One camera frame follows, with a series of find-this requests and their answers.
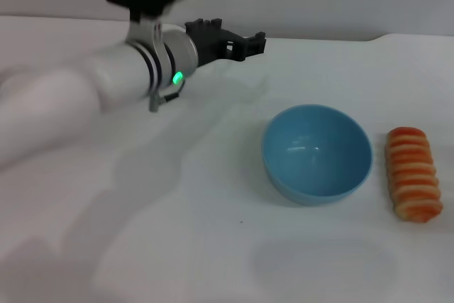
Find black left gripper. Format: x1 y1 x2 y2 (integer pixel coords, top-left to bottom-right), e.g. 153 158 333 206
184 18 267 67

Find blue bowl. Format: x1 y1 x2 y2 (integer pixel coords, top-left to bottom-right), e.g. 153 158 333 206
261 104 373 206

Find orange striped bread loaf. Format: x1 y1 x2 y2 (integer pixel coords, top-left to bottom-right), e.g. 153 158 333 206
384 126 444 224

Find left wrist cable with connector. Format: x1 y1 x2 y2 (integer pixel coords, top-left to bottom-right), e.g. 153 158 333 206
148 79 186 113

